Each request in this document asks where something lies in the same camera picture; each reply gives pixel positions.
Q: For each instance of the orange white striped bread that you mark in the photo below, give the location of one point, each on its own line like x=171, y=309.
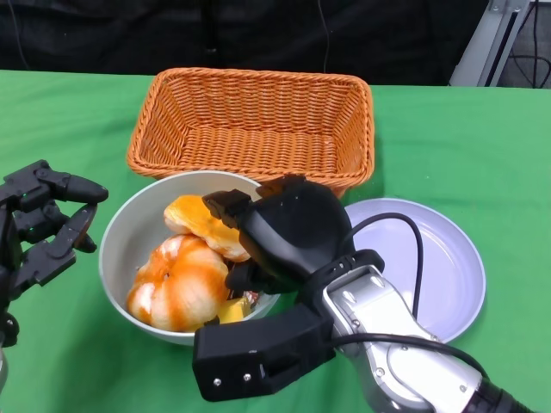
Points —
x=181, y=284

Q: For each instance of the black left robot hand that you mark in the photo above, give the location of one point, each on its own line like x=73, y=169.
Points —
x=43, y=262

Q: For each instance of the orange wicker basket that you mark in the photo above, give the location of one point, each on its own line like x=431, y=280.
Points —
x=258, y=142

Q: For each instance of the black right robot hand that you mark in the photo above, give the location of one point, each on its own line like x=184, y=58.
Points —
x=292, y=228

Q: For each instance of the black backdrop curtain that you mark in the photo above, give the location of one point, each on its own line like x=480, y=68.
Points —
x=129, y=34

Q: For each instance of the lilac round plate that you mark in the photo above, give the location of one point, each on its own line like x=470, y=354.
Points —
x=447, y=266

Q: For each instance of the grey metal stand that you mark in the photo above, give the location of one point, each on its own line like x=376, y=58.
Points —
x=486, y=51

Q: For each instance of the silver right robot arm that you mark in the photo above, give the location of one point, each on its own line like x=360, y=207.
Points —
x=387, y=327

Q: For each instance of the pale grey bowl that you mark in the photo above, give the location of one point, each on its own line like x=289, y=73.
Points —
x=125, y=241

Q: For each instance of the yellow cake slice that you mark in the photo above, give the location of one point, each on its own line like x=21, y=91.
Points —
x=232, y=312

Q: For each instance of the green tablecloth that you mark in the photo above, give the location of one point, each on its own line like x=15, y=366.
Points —
x=86, y=378

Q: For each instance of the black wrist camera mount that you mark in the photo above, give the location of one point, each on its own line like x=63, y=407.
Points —
x=241, y=357

